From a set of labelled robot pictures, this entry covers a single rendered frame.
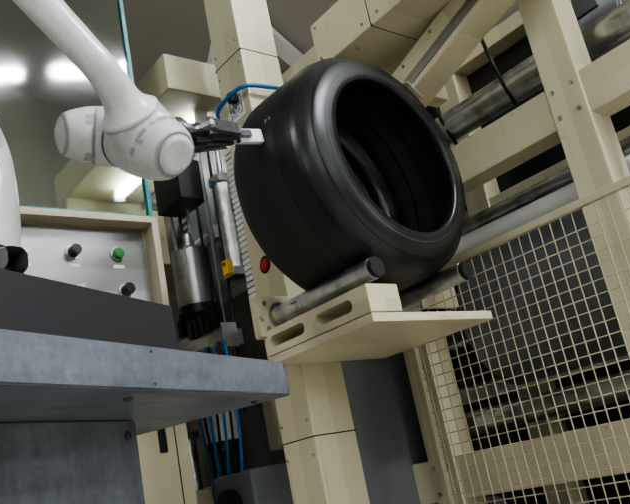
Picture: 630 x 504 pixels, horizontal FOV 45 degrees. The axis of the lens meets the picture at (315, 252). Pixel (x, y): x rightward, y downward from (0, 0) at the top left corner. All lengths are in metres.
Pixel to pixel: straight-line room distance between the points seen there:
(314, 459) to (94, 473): 1.06
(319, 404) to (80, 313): 1.09
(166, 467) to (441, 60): 1.26
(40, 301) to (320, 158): 0.89
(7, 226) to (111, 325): 0.15
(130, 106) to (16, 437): 0.68
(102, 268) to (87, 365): 1.40
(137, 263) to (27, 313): 1.32
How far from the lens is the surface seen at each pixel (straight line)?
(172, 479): 1.92
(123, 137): 1.28
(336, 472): 1.83
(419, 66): 2.16
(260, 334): 1.76
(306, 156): 1.57
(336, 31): 2.25
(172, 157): 1.26
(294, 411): 1.86
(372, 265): 1.54
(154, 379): 0.69
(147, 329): 0.90
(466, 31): 2.12
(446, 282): 1.77
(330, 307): 1.58
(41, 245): 1.99
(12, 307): 0.76
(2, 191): 0.89
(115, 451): 0.83
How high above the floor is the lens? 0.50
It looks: 17 degrees up
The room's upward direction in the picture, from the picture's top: 12 degrees counter-clockwise
